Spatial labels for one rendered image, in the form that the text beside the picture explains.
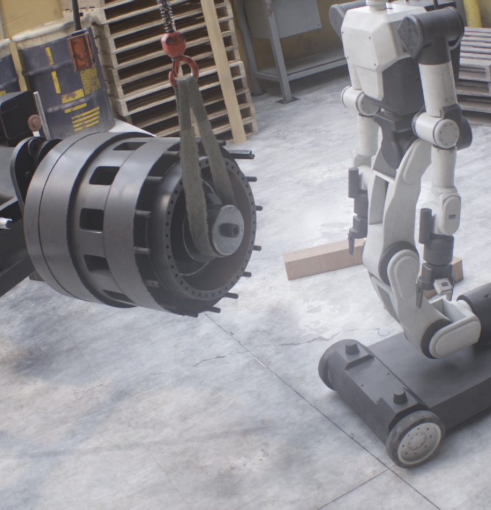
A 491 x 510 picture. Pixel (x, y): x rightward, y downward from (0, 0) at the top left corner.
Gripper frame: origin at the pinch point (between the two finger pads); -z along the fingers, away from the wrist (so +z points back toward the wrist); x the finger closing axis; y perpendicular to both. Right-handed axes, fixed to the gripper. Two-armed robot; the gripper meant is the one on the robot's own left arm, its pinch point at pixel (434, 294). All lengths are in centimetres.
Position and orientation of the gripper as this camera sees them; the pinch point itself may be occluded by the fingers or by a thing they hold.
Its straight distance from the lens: 217.2
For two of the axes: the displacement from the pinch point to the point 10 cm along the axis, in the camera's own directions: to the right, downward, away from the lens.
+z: -0.2, -9.3, -3.6
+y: 3.4, 3.3, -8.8
